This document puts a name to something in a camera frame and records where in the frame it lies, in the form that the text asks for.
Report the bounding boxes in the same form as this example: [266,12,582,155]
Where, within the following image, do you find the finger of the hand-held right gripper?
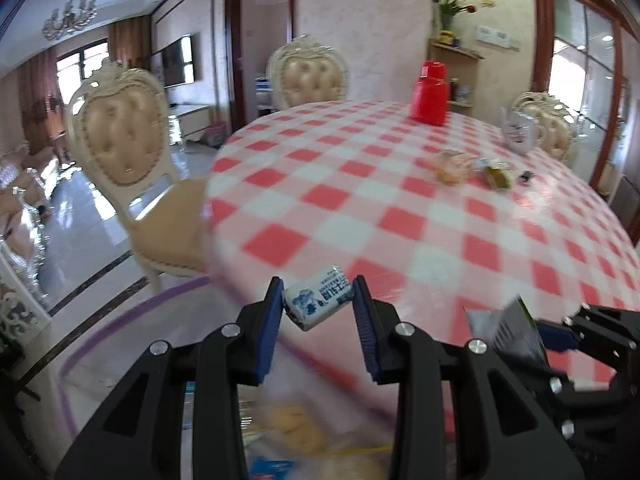
[537,304,640,376]
[525,367,638,461]

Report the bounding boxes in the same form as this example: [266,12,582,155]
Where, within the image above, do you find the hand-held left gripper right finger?
[352,275,586,480]

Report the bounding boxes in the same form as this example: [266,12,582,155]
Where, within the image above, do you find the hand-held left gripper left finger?
[55,276,286,480]

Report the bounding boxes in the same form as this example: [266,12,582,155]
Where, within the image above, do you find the blue white candy packet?
[282,264,355,332]

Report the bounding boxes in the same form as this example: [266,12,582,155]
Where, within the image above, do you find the clear yellow cake packet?
[265,405,326,451]

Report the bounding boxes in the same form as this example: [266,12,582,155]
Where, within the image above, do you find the snack storage box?
[182,380,401,480]

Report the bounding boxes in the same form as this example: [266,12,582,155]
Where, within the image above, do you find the blue edged dark cake packet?
[250,457,296,480]

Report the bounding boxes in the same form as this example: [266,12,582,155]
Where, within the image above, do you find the round rug purple border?
[57,275,401,441]

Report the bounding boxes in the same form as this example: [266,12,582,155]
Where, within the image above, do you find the red checkered tablecloth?
[202,99,640,441]

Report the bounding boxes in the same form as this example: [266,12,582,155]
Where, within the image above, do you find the olive green snack packet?
[477,157,516,191]

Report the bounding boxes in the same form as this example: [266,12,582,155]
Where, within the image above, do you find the clear orange cake packet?
[425,149,478,187]

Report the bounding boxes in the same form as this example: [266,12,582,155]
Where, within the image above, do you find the pink bag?
[202,121,228,148]

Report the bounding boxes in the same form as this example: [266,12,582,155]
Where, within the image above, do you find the cream tufted dining chair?
[266,35,351,111]
[510,91,581,161]
[65,57,211,293]

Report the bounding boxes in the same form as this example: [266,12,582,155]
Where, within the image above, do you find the white television cabinet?
[167,104,211,143]

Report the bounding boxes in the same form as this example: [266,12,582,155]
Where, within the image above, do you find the red thermos jug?
[410,60,449,127]

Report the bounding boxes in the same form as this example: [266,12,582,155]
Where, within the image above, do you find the white carved furniture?
[0,245,51,346]

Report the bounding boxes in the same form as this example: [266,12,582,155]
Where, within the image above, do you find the wooden glass door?
[530,0,640,196]

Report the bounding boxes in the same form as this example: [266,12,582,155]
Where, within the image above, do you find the cream sofa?
[0,145,61,261]

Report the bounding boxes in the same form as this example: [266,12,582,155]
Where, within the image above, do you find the flat screen television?
[162,35,195,88]

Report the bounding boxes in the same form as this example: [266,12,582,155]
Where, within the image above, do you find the wooden corner shelf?
[427,42,486,111]

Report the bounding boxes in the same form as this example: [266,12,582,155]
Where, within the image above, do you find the brown window curtain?
[17,47,63,161]
[107,15,153,73]

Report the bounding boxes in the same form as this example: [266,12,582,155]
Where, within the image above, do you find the glass vase with flowers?
[420,0,496,31]

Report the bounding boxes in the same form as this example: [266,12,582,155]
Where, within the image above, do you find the crystal chandelier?
[41,0,98,41]

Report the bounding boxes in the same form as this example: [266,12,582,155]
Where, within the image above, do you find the wooden door frame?
[225,0,301,131]

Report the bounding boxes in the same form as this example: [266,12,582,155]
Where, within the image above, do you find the wall switch panel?
[475,25,518,48]

